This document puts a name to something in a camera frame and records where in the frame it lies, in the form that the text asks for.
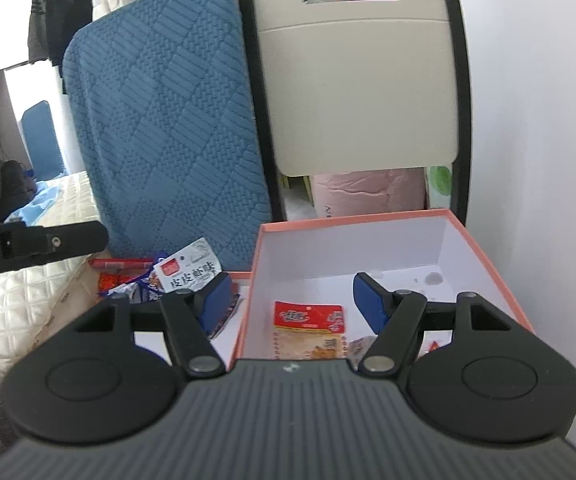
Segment cream folding chair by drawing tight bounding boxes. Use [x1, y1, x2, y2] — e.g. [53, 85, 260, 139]
[238, 0, 474, 226]

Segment red foil snack packet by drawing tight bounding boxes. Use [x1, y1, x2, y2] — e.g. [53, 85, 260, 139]
[98, 272, 138, 296]

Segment grey snack packet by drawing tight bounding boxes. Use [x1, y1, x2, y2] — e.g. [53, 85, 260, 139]
[348, 335, 379, 361]

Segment row of hanging clothes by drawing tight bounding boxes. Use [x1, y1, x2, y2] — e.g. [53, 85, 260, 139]
[28, 0, 233, 68]

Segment white red-label snack packet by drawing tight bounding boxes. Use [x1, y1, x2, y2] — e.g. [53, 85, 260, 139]
[155, 237, 219, 293]

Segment blue white snack packet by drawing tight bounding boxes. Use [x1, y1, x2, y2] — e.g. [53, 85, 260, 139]
[128, 267, 166, 303]

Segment green dotted white bag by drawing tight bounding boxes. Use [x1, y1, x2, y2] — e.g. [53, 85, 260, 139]
[425, 165, 454, 211]

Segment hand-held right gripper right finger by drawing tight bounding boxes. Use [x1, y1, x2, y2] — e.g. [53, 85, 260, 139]
[352, 271, 514, 376]

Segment pink bag under chair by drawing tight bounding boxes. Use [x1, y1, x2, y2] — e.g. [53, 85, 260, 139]
[310, 167, 429, 218]

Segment red sausage stick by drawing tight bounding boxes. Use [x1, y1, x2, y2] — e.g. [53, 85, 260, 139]
[90, 258, 156, 269]

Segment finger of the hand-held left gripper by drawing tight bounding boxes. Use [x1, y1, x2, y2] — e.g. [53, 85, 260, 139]
[6, 220, 109, 269]

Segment red orange snack packet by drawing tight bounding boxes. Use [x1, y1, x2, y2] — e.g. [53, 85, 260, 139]
[272, 301, 346, 361]

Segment blue padded panel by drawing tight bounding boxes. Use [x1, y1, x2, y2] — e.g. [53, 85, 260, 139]
[20, 100, 66, 176]

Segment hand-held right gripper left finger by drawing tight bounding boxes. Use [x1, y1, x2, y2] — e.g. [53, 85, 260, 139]
[70, 272, 233, 380]

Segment orange cardboard box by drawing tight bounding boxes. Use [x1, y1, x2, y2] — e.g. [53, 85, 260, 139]
[228, 208, 536, 361]

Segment light blue printed cloth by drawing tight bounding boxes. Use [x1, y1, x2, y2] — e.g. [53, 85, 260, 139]
[5, 180, 68, 226]

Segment blue textured cushion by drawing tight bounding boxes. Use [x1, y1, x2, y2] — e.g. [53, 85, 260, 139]
[62, 0, 273, 273]

